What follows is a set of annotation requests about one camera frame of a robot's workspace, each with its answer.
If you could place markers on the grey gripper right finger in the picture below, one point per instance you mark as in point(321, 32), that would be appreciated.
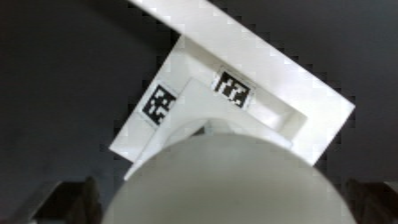
point(371, 197)

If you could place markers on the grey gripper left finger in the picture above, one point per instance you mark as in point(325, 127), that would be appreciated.
point(67, 203)

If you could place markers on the white lamp bulb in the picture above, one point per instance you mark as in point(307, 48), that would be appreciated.
point(226, 180)

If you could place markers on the white lamp base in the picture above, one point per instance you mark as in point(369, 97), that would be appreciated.
point(202, 100)

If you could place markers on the white front fence bar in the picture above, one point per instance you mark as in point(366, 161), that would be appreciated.
point(279, 77)

